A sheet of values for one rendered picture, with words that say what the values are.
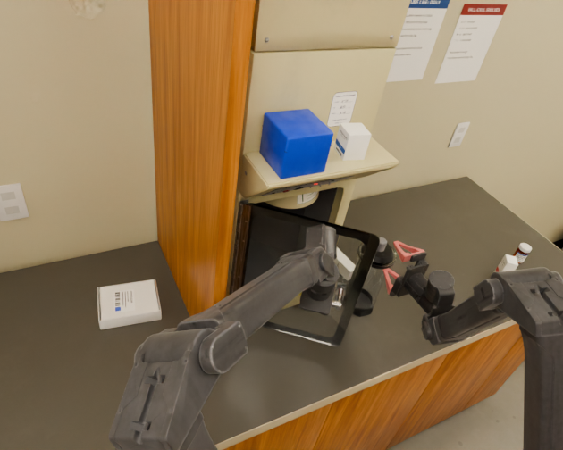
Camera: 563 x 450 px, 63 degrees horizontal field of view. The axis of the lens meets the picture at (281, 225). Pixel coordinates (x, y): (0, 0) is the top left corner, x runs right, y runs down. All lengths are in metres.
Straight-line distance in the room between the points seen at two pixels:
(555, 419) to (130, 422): 0.57
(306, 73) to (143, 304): 0.76
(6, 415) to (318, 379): 0.73
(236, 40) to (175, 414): 0.51
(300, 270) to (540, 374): 0.38
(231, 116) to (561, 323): 0.57
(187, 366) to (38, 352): 0.87
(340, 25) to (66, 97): 0.70
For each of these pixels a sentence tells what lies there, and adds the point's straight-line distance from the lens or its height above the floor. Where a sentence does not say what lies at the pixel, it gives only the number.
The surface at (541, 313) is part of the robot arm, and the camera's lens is 0.72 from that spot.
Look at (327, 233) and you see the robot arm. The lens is 0.92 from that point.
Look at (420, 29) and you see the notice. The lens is 1.67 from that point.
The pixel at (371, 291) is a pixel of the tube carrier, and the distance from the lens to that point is 1.35.
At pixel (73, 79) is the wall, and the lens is 1.26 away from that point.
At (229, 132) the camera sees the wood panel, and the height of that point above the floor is 1.61.
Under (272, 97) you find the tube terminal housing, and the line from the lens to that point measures 0.90.
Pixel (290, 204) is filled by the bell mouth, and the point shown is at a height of 1.33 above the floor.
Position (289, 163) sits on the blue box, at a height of 1.55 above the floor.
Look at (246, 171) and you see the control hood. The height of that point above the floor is 1.48.
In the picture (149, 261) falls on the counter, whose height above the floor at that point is 0.94.
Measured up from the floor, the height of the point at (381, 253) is 1.18.
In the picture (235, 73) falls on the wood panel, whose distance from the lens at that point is 0.74.
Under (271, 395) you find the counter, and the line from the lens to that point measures 1.22.
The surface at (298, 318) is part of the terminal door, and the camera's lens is 1.21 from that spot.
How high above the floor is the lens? 2.00
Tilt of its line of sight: 40 degrees down
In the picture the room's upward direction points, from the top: 11 degrees clockwise
